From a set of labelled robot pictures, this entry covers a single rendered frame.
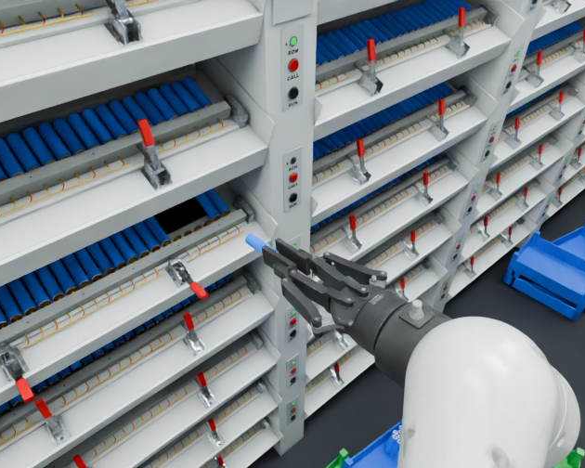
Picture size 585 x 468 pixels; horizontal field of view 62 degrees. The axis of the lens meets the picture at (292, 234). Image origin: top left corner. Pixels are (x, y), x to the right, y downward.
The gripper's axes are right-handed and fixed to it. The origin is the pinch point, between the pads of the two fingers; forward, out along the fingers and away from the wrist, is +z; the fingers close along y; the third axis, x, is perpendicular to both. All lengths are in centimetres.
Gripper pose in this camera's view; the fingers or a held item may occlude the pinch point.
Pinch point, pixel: (286, 259)
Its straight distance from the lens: 70.0
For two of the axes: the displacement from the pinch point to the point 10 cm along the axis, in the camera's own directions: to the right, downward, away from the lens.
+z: -6.4, -3.8, 6.7
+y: -7.6, 4.3, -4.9
